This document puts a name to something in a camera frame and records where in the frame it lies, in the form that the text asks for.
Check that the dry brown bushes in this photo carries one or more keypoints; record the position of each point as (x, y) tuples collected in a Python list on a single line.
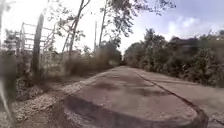
[(90, 58)]

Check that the grey concrete path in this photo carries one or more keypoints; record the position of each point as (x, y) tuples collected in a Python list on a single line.
[(133, 90)]

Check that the tall leaning trees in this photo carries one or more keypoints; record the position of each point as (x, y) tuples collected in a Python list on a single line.
[(110, 20)]

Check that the row of green bushes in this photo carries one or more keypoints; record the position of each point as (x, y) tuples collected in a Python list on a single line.
[(186, 58)]

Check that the thick tree trunk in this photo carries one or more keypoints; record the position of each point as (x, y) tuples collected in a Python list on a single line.
[(36, 46)]

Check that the gravel and dirt verge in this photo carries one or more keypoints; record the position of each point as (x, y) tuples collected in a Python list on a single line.
[(36, 106)]

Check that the metal frame fence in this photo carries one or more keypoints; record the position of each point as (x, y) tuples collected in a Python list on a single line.
[(28, 38)]

